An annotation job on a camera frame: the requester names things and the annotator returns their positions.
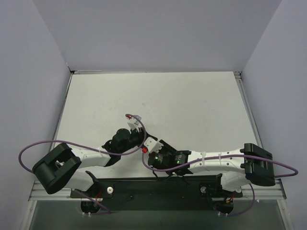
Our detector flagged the aluminium table edge rail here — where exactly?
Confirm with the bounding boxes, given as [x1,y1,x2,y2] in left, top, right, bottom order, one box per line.
[233,71,287,200]

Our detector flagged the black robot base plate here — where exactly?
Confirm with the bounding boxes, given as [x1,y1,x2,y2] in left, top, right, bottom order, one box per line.
[70,175,243,213]

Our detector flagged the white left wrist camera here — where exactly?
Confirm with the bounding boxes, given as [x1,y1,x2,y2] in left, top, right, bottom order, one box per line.
[126,115,142,132]

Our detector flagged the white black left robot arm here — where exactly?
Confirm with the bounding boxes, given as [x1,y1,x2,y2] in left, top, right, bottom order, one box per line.
[32,128,148,197]

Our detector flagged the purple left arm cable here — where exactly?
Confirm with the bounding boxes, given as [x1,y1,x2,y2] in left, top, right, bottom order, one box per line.
[18,113,147,173]

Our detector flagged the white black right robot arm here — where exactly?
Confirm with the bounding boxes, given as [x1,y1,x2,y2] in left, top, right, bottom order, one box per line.
[142,138,275,192]

